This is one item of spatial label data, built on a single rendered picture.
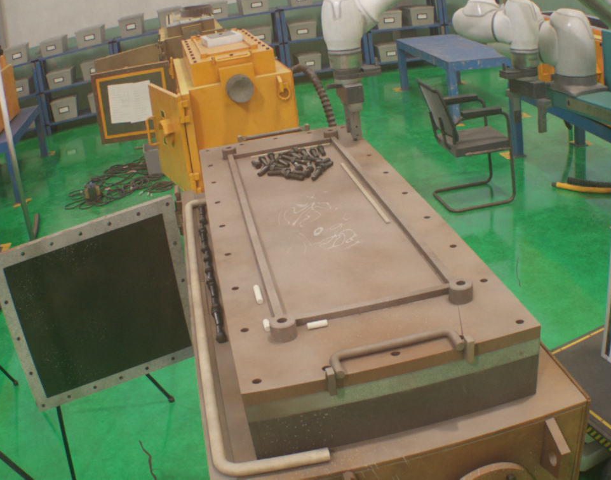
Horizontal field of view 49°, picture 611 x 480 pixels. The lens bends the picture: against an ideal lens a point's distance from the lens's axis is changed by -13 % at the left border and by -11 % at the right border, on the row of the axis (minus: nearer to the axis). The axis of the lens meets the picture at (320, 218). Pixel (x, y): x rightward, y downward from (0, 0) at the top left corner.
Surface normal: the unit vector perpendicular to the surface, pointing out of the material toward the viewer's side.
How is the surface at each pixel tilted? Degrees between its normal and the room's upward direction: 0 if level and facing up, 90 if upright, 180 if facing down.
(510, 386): 90
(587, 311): 0
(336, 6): 73
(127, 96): 90
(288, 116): 90
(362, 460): 0
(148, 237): 90
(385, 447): 0
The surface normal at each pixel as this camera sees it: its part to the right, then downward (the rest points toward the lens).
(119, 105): -0.10, 0.38
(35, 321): 0.55, 0.26
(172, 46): 0.21, 0.34
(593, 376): -0.11, -0.92
